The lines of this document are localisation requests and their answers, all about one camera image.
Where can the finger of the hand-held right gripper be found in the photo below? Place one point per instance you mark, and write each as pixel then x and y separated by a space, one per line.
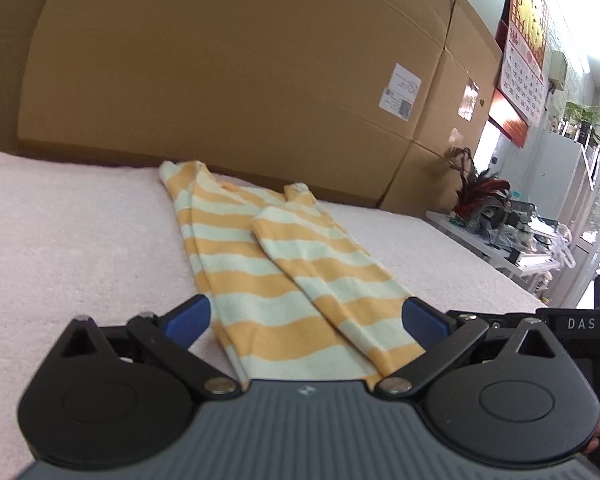
pixel 505 317

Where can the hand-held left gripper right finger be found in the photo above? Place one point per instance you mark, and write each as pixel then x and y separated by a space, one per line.
pixel 422 324

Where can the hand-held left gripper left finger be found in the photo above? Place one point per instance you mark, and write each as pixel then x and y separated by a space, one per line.
pixel 190 317

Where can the orange striped shirt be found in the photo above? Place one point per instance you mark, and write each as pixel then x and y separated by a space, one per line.
pixel 280 270

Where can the white flat box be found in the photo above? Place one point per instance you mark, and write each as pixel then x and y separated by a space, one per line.
pixel 532 259

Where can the clear plastic hangers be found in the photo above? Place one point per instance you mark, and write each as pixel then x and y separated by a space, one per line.
pixel 562 245

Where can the white side table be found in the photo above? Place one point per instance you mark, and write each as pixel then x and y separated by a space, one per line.
pixel 460 232

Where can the red feather plant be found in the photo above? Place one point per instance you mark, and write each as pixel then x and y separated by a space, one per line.
pixel 480 195

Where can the white cabinet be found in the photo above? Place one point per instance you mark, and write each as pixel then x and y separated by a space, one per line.
pixel 565 170

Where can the red plaque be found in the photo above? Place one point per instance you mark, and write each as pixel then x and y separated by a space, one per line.
pixel 510 120

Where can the green potted plant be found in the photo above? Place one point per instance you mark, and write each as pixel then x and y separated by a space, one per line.
pixel 585 120

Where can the clear plastic sticker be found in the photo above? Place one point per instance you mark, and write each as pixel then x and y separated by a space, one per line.
pixel 469 100

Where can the white shipping label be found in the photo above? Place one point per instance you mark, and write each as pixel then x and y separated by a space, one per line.
pixel 399 91

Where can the large cardboard box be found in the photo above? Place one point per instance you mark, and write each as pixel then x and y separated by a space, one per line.
pixel 205 60

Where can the white wall box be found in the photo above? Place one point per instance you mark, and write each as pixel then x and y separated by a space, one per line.
pixel 558 70

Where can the wall calendar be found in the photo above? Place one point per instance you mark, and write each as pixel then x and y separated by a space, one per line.
pixel 525 60

